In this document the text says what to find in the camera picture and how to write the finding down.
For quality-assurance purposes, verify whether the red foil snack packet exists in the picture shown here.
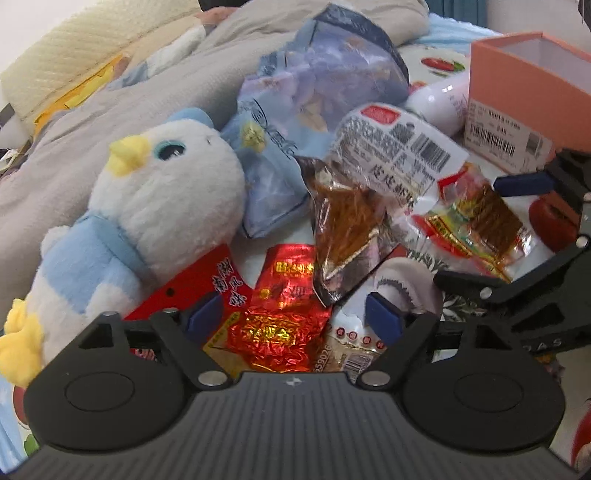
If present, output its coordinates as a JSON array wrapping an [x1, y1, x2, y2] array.
[[204, 244, 332, 378]]

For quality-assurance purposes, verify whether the red yellow snack packet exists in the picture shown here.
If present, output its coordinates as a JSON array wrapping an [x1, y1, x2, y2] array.
[[125, 245, 252, 371]]

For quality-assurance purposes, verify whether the red brown sticks packet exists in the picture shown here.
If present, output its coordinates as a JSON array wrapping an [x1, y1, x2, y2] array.
[[411, 162, 537, 282]]

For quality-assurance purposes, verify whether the pink gift box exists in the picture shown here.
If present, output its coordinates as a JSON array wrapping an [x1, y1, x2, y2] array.
[[464, 32, 590, 174]]

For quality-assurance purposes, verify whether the clear brown strips packet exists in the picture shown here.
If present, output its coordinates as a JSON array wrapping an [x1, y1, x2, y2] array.
[[297, 157, 401, 307]]

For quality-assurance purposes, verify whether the white bottle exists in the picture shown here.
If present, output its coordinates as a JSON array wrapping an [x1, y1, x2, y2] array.
[[405, 72, 470, 137]]

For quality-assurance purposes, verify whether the white barcode snack packet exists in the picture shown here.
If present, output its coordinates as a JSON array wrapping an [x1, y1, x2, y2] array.
[[325, 103, 469, 214]]

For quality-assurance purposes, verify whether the penguin plush toy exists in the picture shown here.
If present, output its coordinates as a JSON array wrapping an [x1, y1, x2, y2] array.
[[1, 108, 245, 388]]

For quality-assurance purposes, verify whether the grey blanket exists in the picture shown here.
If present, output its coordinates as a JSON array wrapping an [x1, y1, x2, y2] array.
[[0, 0, 431, 319]]

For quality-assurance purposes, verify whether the large pale blue snack bag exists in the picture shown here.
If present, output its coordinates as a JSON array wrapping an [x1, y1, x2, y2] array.
[[221, 4, 410, 238]]

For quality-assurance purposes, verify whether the yellow pillow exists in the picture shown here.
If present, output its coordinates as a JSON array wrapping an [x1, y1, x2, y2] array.
[[33, 54, 130, 137]]

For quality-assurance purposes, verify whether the beige quilted headboard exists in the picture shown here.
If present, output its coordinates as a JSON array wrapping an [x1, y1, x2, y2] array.
[[1, 0, 199, 131]]

